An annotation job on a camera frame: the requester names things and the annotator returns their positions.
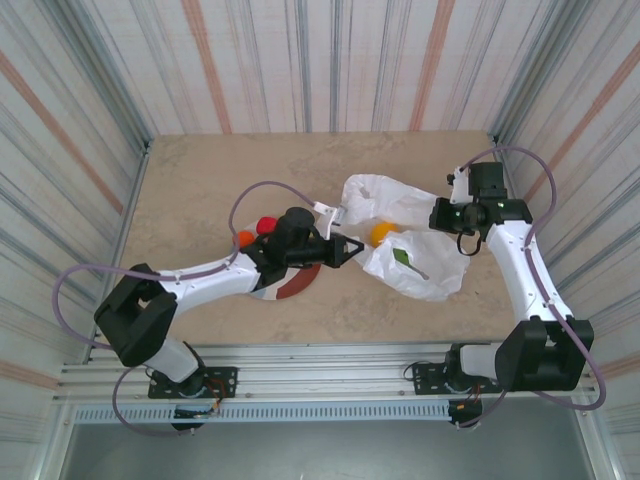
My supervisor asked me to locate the large orange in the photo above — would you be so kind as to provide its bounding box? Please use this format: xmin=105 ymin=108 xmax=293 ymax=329
xmin=370 ymin=222 xmax=401 ymax=249

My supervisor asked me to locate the white plastic bag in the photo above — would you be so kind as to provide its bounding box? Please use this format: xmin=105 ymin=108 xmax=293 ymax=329
xmin=341 ymin=173 xmax=471 ymax=303

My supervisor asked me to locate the white and brown plate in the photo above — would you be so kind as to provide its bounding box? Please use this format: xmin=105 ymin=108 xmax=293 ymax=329
xmin=232 ymin=219 xmax=324 ymax=304

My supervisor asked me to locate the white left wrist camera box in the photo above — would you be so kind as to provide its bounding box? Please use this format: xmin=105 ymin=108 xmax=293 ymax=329
xmin=312 ymin=200 xmax=347 ymax=240

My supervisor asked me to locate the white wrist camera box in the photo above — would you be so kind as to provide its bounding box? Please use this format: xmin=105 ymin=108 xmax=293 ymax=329
xmin=312 ymin=200 xmax=347 ymax=240
xmin=446 ymin=167 xmax=474 ymax=206

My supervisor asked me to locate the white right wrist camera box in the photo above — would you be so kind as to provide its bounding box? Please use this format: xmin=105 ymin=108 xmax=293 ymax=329
xmin=446 ymin=167 xmax=474 ymax=206

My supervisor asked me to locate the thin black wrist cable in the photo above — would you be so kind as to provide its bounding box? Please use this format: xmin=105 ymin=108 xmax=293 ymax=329
xmin=455 ymin=230 xmax=485 ymax=258

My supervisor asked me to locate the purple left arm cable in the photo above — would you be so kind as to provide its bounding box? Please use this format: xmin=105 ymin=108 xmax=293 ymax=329
xmin=53 ymin=180 xmax=324 ymax=437

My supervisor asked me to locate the aluminium rail frame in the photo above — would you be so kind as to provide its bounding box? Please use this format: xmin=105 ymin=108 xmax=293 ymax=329
xmin=52 ymin=342 xmax=599 ymax=406

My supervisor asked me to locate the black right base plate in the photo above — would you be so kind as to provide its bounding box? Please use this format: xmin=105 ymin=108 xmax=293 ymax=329
xmin=412 ymin=360 xmax=504 ymax=396

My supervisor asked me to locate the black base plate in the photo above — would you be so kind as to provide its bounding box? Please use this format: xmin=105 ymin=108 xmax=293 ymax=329
xmin=147 ymin=366 xmax=239 ymax=401
xmin=412 ymin=360 xmax=504 ymax=396

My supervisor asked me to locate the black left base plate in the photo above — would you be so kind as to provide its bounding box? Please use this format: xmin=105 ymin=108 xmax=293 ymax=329
xmin=147 ymin=366 xmax=239 ymax=401

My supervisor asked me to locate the perforated grey cable tray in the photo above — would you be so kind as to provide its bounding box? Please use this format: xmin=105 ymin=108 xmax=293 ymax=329
xmin=72 ymin=402 xmax=451 ymax=425

